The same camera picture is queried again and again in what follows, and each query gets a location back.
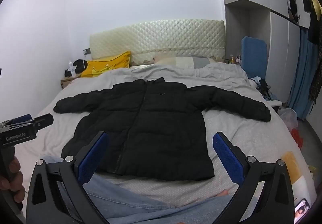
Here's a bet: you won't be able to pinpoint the black puffer jacket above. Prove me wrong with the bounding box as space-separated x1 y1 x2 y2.
54 78 271 181

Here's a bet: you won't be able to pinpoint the person left hand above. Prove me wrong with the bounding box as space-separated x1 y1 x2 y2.
0 156 26 203

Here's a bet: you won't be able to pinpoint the smartphone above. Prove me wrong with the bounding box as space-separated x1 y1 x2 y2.
294 198 310 224

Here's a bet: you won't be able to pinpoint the wooden nightstand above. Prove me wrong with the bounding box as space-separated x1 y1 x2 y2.
61 76 79 89

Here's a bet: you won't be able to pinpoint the grey bed blanket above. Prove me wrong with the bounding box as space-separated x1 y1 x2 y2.
15 63 315 217

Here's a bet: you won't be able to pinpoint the blue jeans leg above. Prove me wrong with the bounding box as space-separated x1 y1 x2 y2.
41 154 255 224

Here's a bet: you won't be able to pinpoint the white spray bottle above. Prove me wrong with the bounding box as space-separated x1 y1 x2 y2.
68 61 76 78

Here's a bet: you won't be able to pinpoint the black bag on nightstand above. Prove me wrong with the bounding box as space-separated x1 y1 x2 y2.
64 59 88 77

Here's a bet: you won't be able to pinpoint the yellow crown pillow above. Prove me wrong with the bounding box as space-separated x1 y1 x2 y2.
81 51 131 77

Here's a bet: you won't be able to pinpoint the plastic bag with red items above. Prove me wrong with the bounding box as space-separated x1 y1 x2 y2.
278 108 303 149

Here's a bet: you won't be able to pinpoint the blue curtain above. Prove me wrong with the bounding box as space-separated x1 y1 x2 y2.
287 28 318 120

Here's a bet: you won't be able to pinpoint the bottles on side shelf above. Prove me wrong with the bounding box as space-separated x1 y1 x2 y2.
225 55 241 65

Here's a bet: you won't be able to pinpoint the blue padded chair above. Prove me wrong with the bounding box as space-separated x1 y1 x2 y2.
241 36 267 79

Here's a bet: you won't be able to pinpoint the grey beige pillow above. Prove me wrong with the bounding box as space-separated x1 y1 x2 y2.
154 55 216 69

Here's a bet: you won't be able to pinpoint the cream quilted headboard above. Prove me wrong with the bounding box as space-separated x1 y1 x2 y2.
90 19 226 66

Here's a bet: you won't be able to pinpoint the grey white wardrobe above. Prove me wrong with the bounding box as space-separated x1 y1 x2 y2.
224 0 311 103

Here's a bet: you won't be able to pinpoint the wall power socket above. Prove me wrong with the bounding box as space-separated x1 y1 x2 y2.
83 48 91 55

